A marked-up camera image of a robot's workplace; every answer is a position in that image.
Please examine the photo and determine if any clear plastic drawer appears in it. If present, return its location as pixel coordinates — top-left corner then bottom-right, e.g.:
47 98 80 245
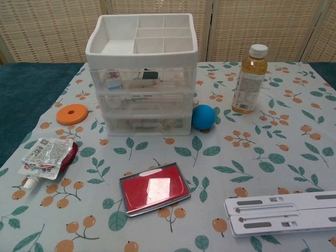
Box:
103 112 192 136
91 66 196 93
96 90 195 117

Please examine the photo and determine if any white drawer organizer box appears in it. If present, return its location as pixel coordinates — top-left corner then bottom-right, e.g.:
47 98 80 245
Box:
85 13 198 137

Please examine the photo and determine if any blue rubber ball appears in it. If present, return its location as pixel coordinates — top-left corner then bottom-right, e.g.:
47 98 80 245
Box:
191 104 216 131

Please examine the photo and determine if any red card holder case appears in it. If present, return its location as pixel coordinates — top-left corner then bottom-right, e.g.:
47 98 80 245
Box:
119 162 192 218

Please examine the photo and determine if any floral leaf print tablecloth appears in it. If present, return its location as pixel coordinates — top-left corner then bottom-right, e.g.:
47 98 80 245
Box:
0 62 336 252

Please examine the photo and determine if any orange disc with hole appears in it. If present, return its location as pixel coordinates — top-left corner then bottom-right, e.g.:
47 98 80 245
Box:
56 104 91 125

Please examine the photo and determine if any tea bottle white cap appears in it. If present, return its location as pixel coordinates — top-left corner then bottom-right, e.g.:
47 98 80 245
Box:
231 44 269 114

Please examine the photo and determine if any dark red packet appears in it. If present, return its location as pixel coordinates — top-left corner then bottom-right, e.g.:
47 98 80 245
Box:
58 141 79 173

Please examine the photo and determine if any clear plastic packet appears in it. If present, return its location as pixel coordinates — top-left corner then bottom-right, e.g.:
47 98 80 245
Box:
17 138 73 191

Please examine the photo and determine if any white folded laptop stand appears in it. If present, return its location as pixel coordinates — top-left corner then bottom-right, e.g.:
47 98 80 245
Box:
224 191 336 238

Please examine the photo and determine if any woven bamboo folding screen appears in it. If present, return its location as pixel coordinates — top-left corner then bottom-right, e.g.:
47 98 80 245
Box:
0 0 336 65

